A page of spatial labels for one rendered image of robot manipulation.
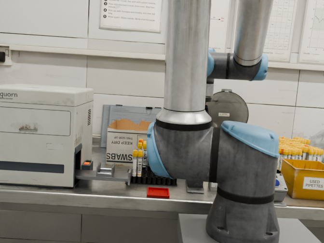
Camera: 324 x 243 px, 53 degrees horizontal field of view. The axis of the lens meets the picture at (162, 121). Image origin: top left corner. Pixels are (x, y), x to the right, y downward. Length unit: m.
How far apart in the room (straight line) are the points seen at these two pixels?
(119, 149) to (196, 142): 0.69
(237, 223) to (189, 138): 0.19
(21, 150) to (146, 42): 0.83
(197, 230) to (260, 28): 0.47
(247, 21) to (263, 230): 0.44
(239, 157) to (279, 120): 1.10
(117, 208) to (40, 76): 0.91
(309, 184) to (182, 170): 0.58
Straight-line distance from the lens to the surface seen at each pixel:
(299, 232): 0.80
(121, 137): 1.28
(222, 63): 0.92
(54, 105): 1.01
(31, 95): 1.03
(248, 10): 0.76
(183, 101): 0.63
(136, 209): 1.00
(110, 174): 1.03
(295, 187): 1.14
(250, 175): 0.65
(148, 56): 1.57
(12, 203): 1.11
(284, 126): 1.74
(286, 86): 1.72
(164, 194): 1.02
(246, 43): 0.83
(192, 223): 0.76
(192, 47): 0.62
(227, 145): 0.64
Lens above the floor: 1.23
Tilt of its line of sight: 8 degrees down
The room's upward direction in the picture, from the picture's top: 4 degrees clockwise
